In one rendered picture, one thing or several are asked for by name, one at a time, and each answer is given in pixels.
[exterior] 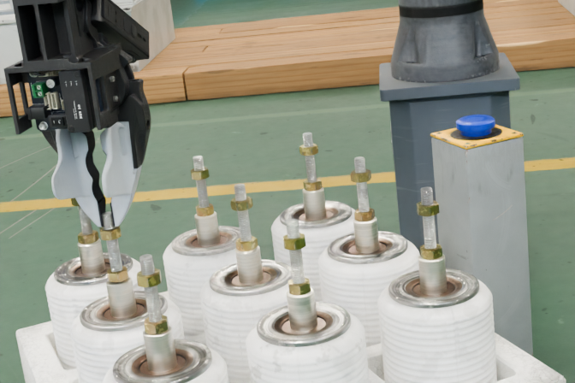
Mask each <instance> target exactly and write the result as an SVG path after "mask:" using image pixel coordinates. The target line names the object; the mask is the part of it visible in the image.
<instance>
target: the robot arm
mask: <svg viewBox="0 0 575 383"><path fill-rule="evenodd" d="M398 1H399V11H400V24H399V28H398V32H397V35H396V40H395V43H394V50H393V54H392V57H391V73H392V77H393V78H395V79H397V80H403V81H408V82H420V83H434V82H449V81H457V80H468V79H473V78H477V77H481V76H484V75H487V74H491V73H493V72H495V71H496V70H498V69H499V67H500V61H499V51H498V49H497V47H496V44H495V41H494V39H493V36H492V33H491V31H490V29H489V25H488V23H487V21H486V18H485V16H484V12H483V0H398ZM12 3H13V7H14V12H15V21H16V25H17V30H18V35H19V40H20V45H21V54H22V58H23V60H21V61H19V62H17V63H15V64H13V65H11V66H8V67H6V68H4V69H3V70H4V74H5V79H6V84H7V88H8V93H9V101H10V106H11V110H12V116H13V120H14V124H15V133H16V134H21V133H23V132H25V131H26V130H27V129H29V128H31V127H32V126H33V125H32V121H31V120H35V121H36V125H37V129H38V130H39V131H40V132H42V134H43V135H44V137H45V139H46V140H47V141H48V143H49V144H50V145H51V147H52V148H53V149H54V150H55V152H56V153H57V154H58V164H57V165H56V169H55V172H54V174H53V175H52V179H51V185H52V191H53V193H54V195H55V197H56V198H57V199H60V200H63V199H69V198H75V199H76V200H77V202H78V204H79V205H80V207H81V208H82V209H83V211H84V212H85V213H86V214H87V216H88V217H89V218H90V219H91V220H92V221H93V222H94V223H95V224H96V225H97V226H98V227H103V226H104V224H103V219H102V213H104V212H105V208H106V199H105V197H104V196H106V197H107V198H109V197H111V202H110V208H111V214H112V219H113V225H114V226H115V227H119V226H120V224H121V223H122V221H123V219H124V218H125V216H126V214H127V212H128V211H129V209H130V206H131V204H132V201H133V198H134V194H135V191H136V188H137V185H138V182H139V176H140V171H141V168H142V164H143V162H144V160H145V152H146V147H147V143H148V139H149V135H150V130H151V112H150V108H149V104H148V102H147V99H146V97H145V93H144V89H143V82H144V81H143V80H142V79H135V78H134V74H133V70H132V69H131V66H130V63H135V62H136V61H138V60H145V59H149V57H150V48H149V32H148V31H147V30H146V29H144V28H143V27H142V26H141V25H140V24H139V23H138V22H137V21H136V20H134V19H133V18H132V17H131V16H130V15H128V14H127V13H126V12H125V11H123V10H122V9H121V8H120V7H119V6H117V5H116V4H115V3H114V2H112V1H111V0H12ZM17 83H19V86H20V90H21V99H22V103H23V109H24V113H25V114H24V115H23V116H21V117H19V116H18V111H17V107H16V101H15V94H14V88H13V85H15V84H17ZM25 83H29V88H30V92H31V97H32V102H33V105H32V106H30V107H29V106H28V101H27V93H26V88H25ZM95 127H96V128H97V129H98V130H102V129H103V128H105V130H103V131H102V132H101V134H100V141H101V146H102V149H103V151H104V153H105V155H106V156H107V159H106V163H105V165H104V170H103V173H102V187H103V192H104V194H103V193H102V191H101V189H100V186H99V172H98V170H97V168H96V166H95V164H94V162H93V156H92V153H93V151H94V149H95V138H94V132H93V130H92V129H94V128H95Z"/></svg>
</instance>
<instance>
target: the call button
mask: <svg viewBox="0 0 575 383"><path fill-rule="evenodd" d="M493 127H495V118H493V117H492V116H489V115H468V116H464V117H461V118H459V119H458V120H457V121H456V128H457V129H458V130H460V134H461V135H463V136H466V137H480V136H485V135H488V134H490V133H492V131H491V128H493Z"/></svg>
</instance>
